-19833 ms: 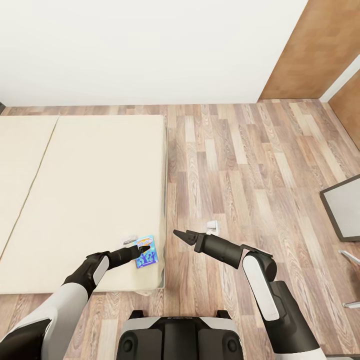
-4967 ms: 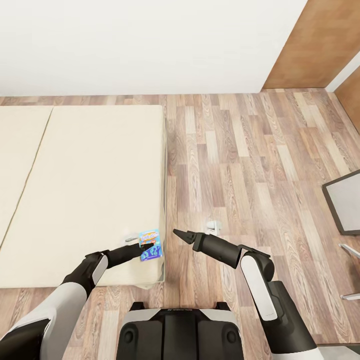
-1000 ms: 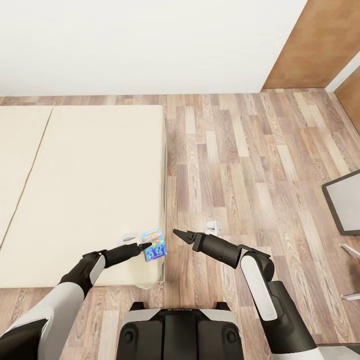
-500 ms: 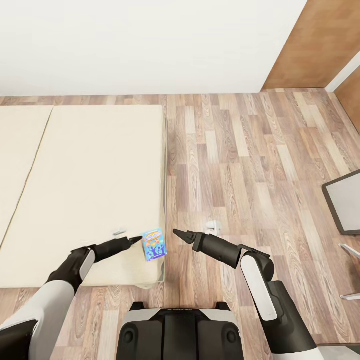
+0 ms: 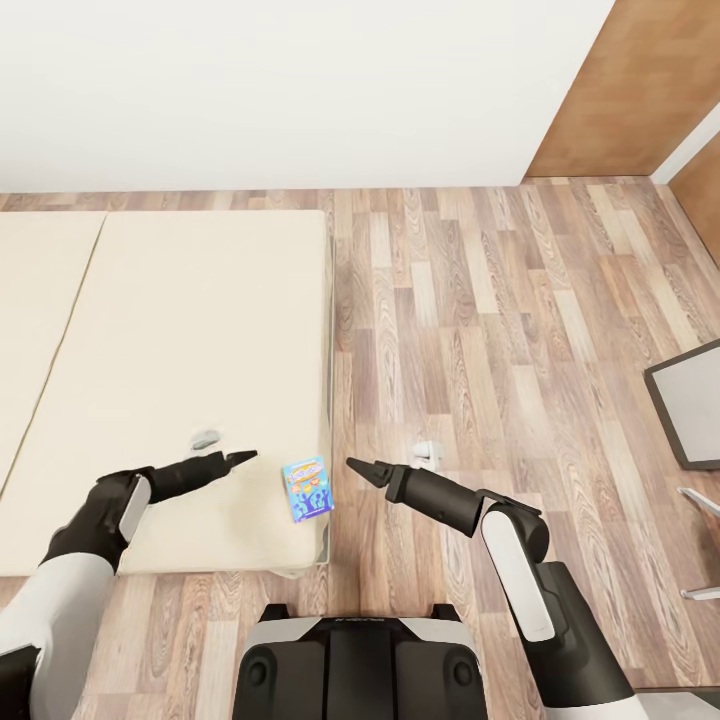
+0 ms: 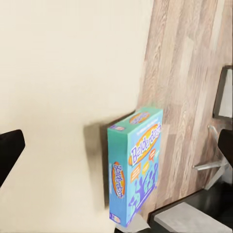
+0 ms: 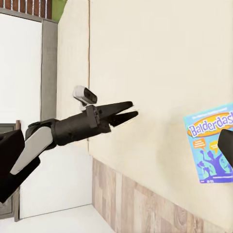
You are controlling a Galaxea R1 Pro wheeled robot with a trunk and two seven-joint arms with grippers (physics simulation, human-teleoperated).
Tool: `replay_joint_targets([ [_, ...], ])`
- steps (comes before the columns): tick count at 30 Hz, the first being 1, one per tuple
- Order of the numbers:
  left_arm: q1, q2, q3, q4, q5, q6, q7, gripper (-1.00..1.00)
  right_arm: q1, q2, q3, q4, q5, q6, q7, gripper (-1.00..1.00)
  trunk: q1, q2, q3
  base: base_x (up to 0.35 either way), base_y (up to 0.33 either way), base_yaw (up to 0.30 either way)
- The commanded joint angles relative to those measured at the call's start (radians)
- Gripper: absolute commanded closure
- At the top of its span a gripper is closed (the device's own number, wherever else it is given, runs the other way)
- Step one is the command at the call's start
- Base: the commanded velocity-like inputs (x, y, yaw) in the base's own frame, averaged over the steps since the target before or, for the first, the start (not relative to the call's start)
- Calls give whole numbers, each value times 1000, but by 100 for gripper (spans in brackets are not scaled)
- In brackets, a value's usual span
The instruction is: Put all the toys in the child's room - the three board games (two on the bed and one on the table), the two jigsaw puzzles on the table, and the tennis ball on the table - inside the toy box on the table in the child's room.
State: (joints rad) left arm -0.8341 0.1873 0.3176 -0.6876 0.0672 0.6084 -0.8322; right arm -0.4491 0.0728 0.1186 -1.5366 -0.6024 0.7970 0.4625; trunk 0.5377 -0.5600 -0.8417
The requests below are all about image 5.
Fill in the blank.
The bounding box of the board game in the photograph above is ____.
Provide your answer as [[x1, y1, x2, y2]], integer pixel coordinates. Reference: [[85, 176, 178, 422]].
[[282, 455, 335, 523]]

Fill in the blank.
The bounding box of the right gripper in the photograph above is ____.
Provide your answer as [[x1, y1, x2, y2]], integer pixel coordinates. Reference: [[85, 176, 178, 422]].
[[347, 457, 457, 524]]

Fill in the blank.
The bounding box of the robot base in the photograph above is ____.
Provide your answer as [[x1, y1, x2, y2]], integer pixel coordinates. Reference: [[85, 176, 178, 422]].
[[232, 604, 488, 720]]

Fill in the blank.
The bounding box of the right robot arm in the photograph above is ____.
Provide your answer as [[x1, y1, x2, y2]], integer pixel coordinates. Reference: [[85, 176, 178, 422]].
[[347, 441, 649, 720]]

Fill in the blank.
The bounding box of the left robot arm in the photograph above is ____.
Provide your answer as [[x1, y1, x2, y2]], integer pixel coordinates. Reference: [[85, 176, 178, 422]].
[[0, 429, 258, 720]]

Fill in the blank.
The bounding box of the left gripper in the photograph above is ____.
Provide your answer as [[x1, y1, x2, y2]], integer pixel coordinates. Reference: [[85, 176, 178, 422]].
[[173, 450, 258, 495]]

